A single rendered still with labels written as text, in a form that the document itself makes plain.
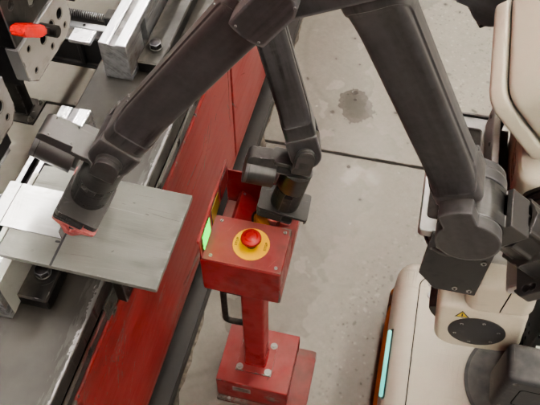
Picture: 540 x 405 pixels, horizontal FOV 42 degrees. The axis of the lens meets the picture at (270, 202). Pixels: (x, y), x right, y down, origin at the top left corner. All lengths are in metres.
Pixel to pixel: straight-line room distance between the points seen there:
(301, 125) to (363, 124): 1.39
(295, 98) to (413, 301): 0.85
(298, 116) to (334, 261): 1.09
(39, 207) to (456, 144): 0.70
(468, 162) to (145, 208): 0.56
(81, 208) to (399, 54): 0.56
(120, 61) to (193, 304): 0.89
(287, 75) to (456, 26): 1.93
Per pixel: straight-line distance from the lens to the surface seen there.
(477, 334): 1.39
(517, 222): 0.87
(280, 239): 1.37
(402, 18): 0.65
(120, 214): 1.16
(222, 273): 1.38
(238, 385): 1.95
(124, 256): 1.11
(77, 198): 1.05
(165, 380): 2.05
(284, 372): 1.96
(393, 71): 0.70
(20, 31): 1.01
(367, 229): 2.33
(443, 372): 1.83
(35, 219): 1.19
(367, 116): 2.64
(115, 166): 0.91
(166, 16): 1.62
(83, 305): 1.23
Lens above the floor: 1.94
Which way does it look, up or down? 55 degrees down
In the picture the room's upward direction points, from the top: straight up
